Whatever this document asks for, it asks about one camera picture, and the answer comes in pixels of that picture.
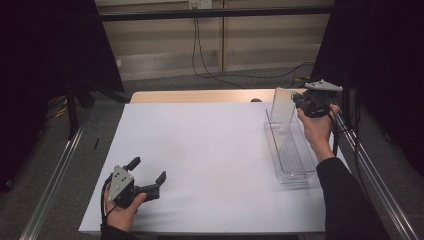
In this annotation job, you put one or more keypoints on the black metal stand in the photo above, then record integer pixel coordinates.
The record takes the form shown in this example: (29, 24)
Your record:
(71, 116)

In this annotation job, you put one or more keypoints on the small black floor object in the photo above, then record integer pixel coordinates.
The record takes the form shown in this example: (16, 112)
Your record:
(96, 143)

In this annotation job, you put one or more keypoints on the person's left hand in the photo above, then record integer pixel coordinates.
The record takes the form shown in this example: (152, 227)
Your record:
(121, 216)

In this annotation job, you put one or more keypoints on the aluminium rail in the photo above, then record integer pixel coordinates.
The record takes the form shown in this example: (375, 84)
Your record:
(376, 186)
(50, 190)

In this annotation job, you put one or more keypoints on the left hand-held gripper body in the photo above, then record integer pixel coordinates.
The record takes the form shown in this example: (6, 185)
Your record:
(120, 185)

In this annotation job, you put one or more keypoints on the black curtain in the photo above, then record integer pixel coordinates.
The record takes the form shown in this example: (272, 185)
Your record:
(383, 66)
(43, 50)

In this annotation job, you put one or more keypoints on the clear plastic box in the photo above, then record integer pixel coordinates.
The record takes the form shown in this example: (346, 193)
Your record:
(290, 150)

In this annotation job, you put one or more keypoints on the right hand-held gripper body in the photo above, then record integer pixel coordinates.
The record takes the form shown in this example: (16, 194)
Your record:
(316, 101)

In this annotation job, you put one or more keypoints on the wooden table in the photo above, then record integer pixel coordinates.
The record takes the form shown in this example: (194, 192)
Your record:
(200, 96)

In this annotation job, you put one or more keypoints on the white wall socket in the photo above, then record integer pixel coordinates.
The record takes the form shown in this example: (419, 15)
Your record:
(200, 4)

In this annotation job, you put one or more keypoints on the white table mat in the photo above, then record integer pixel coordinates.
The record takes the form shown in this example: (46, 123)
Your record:
(206, 160)

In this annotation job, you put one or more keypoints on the person's right hand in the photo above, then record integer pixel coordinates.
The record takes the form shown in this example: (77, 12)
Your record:
(318, 131)

